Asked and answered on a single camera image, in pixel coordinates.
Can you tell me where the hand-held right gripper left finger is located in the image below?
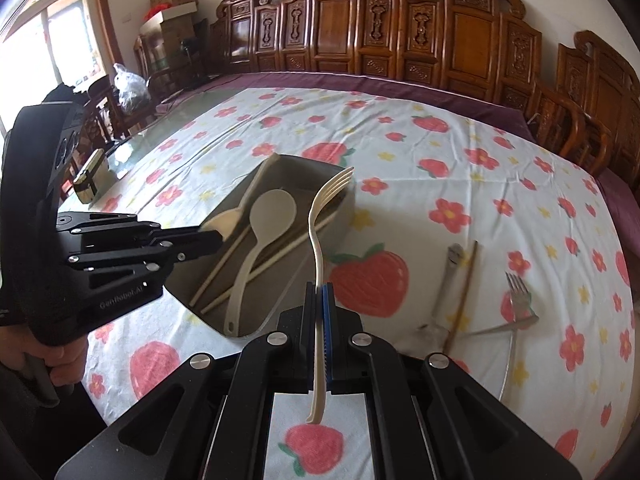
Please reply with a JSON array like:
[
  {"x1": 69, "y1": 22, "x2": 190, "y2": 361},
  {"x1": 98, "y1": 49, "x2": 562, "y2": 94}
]
[{"x1": 54, "y1": 282, "x2": 321, "y2": 480}]

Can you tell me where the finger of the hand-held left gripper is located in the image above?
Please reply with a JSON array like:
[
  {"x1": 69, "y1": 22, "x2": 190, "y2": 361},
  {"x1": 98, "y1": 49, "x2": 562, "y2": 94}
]
[
  {"x1": 69, "y1": 244, "x2": 222, "y2": 287},
  {"x1": 56, "y1": 211, "x2": 224, "y2": 257}
]

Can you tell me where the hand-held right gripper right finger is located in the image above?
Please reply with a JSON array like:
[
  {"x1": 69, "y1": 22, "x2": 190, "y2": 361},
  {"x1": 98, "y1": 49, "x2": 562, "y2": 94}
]
[{"x1": 322, "y1": 282, "x2": 593, "y2": 480}]

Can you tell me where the rectangular metal tray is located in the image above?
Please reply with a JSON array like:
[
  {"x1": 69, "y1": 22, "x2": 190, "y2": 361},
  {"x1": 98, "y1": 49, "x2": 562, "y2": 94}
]
[{"x1": 162, "y1": 152, "x2": 357, "y2": 338}]

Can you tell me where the cream plastic fork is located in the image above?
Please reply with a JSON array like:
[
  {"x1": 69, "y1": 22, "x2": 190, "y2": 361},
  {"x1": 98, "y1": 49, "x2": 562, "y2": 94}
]
[{"x1": 305, "y1": 166, "x2": 356, "y2": 426}]

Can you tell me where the large cream plastic spoon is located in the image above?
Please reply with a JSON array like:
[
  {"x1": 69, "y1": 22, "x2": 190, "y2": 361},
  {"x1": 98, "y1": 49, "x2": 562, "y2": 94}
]
[{"x1": 223, "y1": 188, "x2": 297, "y2": 337}]

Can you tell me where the person's left hand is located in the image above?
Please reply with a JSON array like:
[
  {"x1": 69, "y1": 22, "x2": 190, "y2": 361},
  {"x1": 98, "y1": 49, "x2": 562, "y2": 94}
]
[{"x1": 0, "y1": 326, "x2": 92, "y2": 387}]

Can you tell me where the carved wooden dining chair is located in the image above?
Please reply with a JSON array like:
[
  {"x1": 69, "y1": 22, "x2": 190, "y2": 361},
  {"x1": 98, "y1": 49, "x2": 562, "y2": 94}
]
[{"x1": 75, "y1": 75, "x2": 132, "y2": 152}]

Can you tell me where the clear plastic bag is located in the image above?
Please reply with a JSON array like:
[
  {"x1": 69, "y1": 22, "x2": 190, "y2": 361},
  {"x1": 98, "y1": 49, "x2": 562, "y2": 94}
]
[{"x1": 112, "y1": 62, "x2": 151, "y2": 111}]

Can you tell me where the black clothing pile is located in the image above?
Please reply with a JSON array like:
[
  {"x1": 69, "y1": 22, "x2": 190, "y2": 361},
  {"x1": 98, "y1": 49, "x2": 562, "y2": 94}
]
[{"x1": 42, "y1": 82, "x2": 77, "y2": 107}]

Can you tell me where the slim metal utensil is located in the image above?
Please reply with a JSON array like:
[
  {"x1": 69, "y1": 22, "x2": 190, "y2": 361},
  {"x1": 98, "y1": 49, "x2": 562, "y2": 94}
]
[{"x1": 460, "y1": 314, "x2": 541, "y2": 338}]

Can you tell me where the floral strawberry tablecloth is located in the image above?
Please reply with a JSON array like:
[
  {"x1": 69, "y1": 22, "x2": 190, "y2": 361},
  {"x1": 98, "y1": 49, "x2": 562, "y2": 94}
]
[{"x1": 82, "y1": 87, "x2": 633, "y2": 480}]

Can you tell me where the metal fork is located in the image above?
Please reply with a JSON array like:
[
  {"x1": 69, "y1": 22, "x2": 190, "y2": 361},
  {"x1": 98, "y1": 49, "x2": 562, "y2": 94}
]
[{"x1": 500, "y1": 272, "x2": 532, "y2": 398}]

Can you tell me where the large cardboard box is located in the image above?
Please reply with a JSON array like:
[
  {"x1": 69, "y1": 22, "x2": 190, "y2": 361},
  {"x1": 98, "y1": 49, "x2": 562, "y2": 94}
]
[{"x1": 160, "y1": 12, "x2": 197, "y2": 54}]

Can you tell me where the wooden framed balcony door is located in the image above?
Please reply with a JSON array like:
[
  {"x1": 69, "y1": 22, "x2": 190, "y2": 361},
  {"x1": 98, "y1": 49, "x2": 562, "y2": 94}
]
[{"x1": 0, "y1": 0, "x2": 126, "y2": 128}]

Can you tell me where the flat white box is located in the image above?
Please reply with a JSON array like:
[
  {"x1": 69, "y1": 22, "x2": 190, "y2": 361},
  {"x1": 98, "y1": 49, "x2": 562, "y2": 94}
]
[{"x1": 140, "y1": 2, "x2": 198, "y2": 27}]

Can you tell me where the long purple sofa cushion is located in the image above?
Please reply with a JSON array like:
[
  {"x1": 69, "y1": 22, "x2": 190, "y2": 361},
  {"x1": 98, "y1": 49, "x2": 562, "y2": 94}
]
[{"x1": 155, "y1": 72, "x2": 538, "y2": 141}]

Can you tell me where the carved wooden sofa bench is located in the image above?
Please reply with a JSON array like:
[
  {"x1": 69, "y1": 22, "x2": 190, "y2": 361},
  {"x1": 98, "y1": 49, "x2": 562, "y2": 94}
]
[{"x1": 207, "y1": 0, "x2": 546, "y2": 111}]

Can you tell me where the purple armchair cushion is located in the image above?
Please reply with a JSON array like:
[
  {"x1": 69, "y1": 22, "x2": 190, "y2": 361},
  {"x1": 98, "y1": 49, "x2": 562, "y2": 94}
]
[{"x1": 595, "y1": 167, "x2": 640, "y2": 252}]

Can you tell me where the carved wooden armchair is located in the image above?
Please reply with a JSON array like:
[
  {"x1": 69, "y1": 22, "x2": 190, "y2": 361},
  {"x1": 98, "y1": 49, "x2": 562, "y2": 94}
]
[{"x1": 530, "y1": 30, "x2": 640, "y2": 186}]

